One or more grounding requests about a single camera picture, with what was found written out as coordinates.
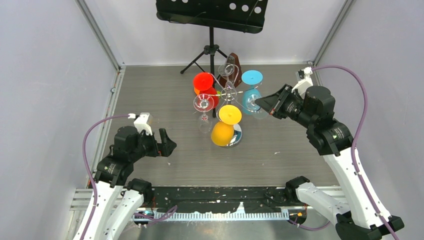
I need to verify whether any red wine glass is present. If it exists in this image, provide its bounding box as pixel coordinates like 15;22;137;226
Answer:
193;72;219;108

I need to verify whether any clear textured wine glass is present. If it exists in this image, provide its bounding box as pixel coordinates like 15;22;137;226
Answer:
246;94;268;120

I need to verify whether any brown metronome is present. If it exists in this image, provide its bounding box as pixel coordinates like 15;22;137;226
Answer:
218;52;242;87

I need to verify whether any chrome wine glass rack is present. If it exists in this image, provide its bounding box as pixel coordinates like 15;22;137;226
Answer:
211;63;263;148

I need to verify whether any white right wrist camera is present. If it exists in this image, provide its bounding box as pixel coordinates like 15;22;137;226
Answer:
291;66;313;98

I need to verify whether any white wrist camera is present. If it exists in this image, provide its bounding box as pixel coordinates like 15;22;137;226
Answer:
133;112;153;136
291;66;313;98

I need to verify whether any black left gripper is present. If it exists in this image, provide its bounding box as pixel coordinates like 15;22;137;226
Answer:
130;127;177;161

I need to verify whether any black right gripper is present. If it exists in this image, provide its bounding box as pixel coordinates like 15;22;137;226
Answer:
254;84;315;129

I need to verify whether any aluminium frame rail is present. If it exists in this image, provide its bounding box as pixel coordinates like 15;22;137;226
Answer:
70;186;348;222

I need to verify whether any black music stand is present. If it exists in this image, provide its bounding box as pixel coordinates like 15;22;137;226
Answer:
155;0;270;119

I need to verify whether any yellow wine glass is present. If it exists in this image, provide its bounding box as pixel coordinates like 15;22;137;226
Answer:
210;104;242;147

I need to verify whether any blue wine glass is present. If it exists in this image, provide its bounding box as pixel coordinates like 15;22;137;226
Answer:
241;70;263;115

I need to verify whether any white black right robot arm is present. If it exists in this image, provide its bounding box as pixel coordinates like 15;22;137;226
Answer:
255;85;405;240

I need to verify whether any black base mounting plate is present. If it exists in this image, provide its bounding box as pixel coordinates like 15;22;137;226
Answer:
145;186;306;214

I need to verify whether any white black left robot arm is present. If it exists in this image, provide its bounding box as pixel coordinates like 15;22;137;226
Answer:
73;126;177;240

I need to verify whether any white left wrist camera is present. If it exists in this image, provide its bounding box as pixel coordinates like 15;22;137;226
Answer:
133;112;153;136

